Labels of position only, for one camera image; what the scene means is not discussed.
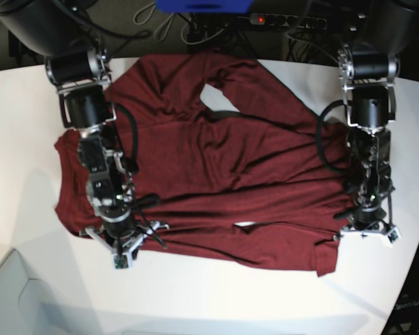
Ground black power strip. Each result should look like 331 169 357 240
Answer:
249 13 328 31

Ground blue box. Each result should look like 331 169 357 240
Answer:
155 0 253 13

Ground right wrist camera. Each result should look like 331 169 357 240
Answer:
112 253 132 269

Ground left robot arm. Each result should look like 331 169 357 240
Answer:
316 1 419 244

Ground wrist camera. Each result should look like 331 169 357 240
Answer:
387 226 402 245
112 253 132 269

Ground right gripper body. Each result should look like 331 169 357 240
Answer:
79 212 170 260

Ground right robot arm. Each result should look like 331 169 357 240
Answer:
0 1 163 269

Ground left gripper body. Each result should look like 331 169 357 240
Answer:
333 205 396 241

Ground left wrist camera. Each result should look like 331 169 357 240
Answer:
387 226 402 245

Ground grey cable loops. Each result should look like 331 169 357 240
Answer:
132 0 210 45

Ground dark red t-shirt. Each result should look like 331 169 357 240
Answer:
53 47 371 278

